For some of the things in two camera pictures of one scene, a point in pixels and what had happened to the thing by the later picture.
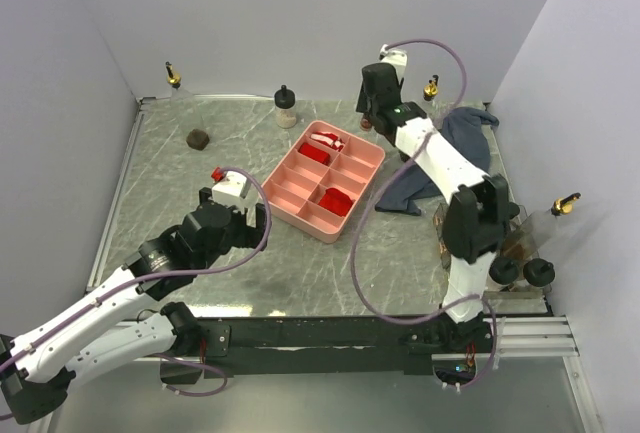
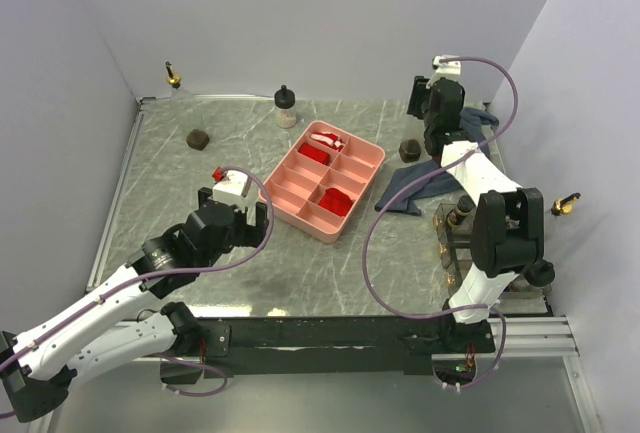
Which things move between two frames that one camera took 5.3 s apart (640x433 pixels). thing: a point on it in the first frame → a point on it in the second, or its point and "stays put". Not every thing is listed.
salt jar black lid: (284, 103) stays put
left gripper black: (249, 235) stays put
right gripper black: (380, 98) → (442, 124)
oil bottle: (187, 111) stays put
